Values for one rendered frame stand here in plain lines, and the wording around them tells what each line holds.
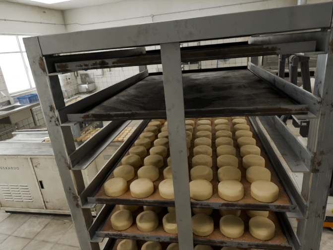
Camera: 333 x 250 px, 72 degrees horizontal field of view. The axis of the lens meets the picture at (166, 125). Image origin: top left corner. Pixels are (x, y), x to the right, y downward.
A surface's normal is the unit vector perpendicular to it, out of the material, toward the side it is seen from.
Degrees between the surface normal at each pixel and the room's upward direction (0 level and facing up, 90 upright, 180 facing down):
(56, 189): 90
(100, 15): 90
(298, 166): 0
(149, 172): 0
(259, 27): 90
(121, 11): 90
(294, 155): 0
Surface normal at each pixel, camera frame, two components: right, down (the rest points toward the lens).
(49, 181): -0.18, 0.34
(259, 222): -0.09, -0.94
